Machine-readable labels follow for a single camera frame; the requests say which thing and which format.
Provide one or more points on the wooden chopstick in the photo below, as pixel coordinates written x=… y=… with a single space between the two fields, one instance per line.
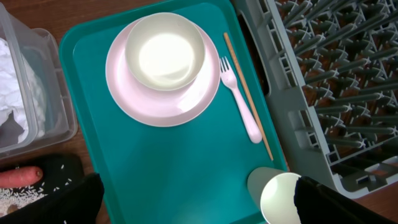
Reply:
x=247 y=92

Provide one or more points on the spilled rice pile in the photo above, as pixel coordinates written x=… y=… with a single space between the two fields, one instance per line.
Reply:
x=53 y=180

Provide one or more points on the grey dishwasher rack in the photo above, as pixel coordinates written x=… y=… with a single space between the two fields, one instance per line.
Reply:
x=331 y=72

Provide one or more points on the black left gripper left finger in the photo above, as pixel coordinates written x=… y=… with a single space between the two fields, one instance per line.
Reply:
x=78 y=202

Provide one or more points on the pink plastic fork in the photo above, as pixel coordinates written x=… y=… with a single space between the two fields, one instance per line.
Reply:
x=229 y=79

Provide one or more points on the white paper cup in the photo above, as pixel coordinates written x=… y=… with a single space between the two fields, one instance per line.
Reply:
x=273 y=190

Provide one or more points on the orange carrot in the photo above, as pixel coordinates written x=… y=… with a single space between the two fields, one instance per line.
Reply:
x=21 y=177

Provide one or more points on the teal plastic tray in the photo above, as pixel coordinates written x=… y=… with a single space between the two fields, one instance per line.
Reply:
x=192 y=173

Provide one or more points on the black tray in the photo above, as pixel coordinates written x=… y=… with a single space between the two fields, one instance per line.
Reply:
x=71 y=161

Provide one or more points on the pink plate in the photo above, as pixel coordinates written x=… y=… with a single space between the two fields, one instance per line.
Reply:
x=160 y=108

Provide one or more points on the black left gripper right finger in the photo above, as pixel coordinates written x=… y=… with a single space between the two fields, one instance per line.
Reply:
x=316 y=203

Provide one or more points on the clear plastic bin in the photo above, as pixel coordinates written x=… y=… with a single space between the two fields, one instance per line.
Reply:
x=40 y=49

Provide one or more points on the white bowl on plate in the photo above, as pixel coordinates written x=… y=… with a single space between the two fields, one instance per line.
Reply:
x=165 y=51

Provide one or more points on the white napkin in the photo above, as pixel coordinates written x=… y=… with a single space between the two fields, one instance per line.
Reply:
x=11 y=98

